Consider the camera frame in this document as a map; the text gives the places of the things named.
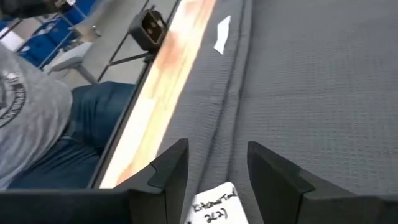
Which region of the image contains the black aluminium table frame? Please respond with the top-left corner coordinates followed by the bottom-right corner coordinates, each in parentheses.
top-left (88, 0), bottom-right (183, 190)

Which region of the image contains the white paper tag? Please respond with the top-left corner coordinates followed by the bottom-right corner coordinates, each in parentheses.
top-left (185, 182), bottom-right (249, 224)

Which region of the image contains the dark grey towel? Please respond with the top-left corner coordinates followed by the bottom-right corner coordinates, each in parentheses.
top-left (157, 0), bottom-right (398, 224)

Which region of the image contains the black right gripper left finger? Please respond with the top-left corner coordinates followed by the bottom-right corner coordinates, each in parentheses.
top-left (0, 138), bottom-right (190, 224)

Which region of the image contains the blue plastic crate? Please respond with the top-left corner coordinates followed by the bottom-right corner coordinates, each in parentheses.
top-left (17, 0), bottom-right (97, 68)

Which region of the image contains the person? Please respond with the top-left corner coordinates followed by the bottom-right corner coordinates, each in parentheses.
top-left (0, 43), bottom-right (137, 190)

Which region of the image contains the black table-level camera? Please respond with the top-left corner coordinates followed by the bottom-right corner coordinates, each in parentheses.
top-left (129, 7), bottom-right (169, 54)

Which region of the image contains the grey-blue chair leg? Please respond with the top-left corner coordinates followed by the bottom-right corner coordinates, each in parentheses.
top-left (43, 42), bottom-right (99, 85)

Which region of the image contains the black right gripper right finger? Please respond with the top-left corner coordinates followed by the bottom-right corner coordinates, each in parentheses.
top-left (247, 141), bottom-right (398, 224)

